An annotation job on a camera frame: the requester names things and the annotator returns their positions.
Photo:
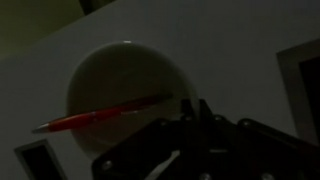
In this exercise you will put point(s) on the large black square tag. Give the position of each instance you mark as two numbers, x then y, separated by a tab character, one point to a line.
289	61

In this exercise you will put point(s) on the small black square tag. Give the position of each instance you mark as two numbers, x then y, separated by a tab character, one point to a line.
39	161

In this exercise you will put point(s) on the white round bowl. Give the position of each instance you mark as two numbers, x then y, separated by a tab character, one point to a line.
120	72

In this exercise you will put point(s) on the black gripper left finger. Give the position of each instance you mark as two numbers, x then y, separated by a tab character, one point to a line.
138	155

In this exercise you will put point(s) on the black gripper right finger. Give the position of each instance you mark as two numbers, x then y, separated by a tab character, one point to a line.
269	154

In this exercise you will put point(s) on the red pen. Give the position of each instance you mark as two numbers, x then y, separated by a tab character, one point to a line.
86	118

